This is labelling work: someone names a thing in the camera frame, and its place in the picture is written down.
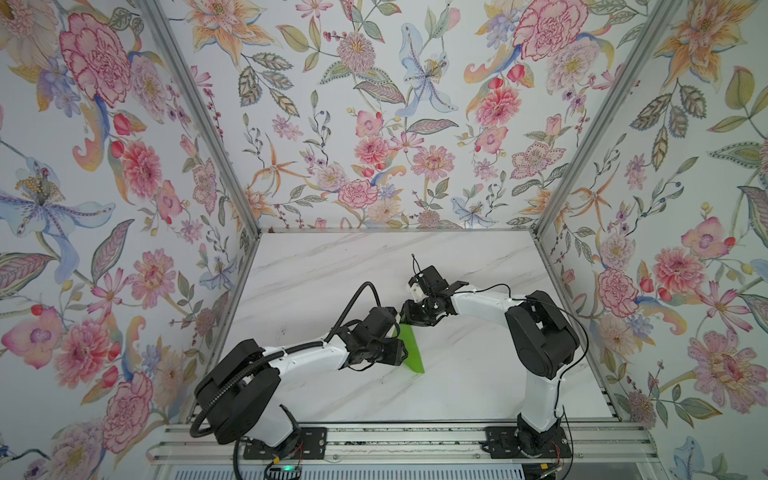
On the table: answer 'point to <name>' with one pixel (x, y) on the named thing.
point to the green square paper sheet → (413, 359)
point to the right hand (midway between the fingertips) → (401, 319)
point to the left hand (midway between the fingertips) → (407, 357)
